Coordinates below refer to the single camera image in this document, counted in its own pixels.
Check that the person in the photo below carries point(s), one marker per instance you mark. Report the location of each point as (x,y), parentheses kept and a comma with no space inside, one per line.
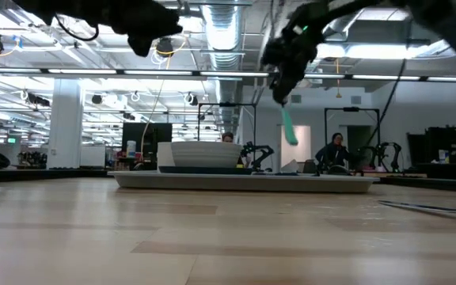
(227,137)
(333,152)

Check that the grey wall vent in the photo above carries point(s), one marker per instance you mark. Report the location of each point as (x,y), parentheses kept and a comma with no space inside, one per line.
(297,99)
(356,99)

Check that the white board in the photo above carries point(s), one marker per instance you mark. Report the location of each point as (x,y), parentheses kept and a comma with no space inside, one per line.
(92,156)

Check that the dark blue plate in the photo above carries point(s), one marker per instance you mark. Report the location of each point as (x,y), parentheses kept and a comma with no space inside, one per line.
(204,170)

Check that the long ceiling light strip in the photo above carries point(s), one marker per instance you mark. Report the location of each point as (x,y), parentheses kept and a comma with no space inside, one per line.
(232,74)

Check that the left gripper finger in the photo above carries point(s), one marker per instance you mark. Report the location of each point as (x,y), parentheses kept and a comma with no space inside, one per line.
(141,45)

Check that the white canister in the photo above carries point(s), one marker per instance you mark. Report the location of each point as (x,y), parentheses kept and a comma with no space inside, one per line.
(131,148)

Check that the white ribbed bowl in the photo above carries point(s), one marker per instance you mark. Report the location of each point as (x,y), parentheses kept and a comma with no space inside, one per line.
(206,156)

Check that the white cylindrical container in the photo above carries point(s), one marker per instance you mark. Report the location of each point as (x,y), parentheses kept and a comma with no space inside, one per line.
(164,156)

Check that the black monitor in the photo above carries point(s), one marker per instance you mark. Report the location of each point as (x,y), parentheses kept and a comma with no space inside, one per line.
(149,134)

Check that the green exit sign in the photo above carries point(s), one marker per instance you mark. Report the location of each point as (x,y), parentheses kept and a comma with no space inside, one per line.
(11,140)

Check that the silver ventilation duct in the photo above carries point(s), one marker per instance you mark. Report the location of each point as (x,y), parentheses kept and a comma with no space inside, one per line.
(224,31)

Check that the black background robot arm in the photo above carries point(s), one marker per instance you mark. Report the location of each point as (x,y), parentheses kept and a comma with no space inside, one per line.
(394,150)
(259,149)

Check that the grey plastic tray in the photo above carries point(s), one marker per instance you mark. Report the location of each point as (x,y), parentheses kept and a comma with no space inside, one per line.
(244,183)

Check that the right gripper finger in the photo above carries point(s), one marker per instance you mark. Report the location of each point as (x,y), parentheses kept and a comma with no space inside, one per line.
(289,87)
(278,89)

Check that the white square pillar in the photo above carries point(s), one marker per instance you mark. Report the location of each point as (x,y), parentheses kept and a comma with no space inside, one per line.
(65,126)

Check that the dark blue napkin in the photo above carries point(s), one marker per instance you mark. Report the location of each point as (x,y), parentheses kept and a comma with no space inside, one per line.
(279,173)

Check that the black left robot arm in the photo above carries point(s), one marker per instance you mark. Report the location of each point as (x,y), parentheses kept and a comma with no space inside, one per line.
(73,10)

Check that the black gantry frame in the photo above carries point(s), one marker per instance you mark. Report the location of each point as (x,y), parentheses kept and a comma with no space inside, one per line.
(350,109)
(228,104)

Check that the yellow hanging plug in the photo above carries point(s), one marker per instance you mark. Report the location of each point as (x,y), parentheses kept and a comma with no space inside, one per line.
(338,94)

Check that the black aluminium table frame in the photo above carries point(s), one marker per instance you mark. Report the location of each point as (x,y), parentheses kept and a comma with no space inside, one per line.
(54,175)

